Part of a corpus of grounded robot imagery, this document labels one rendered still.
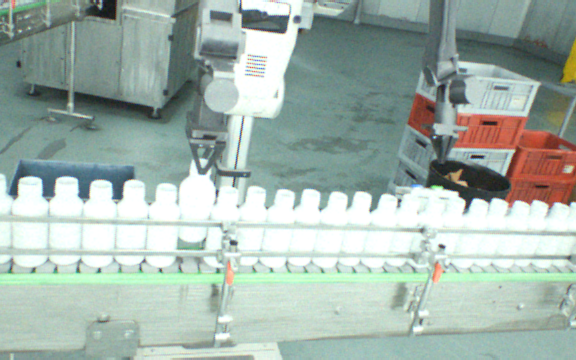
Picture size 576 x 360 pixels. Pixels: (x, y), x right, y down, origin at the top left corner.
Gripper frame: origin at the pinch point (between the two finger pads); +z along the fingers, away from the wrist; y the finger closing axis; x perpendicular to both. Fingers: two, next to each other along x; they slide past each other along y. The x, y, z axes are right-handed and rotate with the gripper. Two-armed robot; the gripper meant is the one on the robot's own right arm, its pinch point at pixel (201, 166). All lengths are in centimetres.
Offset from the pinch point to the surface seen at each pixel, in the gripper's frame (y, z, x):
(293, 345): -82, 122, 67
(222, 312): 11.3, 25.8, 5.9
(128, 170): -56, 28, -11
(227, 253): 11.3, 12.2, 4.9
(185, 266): 2.6, 21.1, -0.9
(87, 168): -56, 28, -22
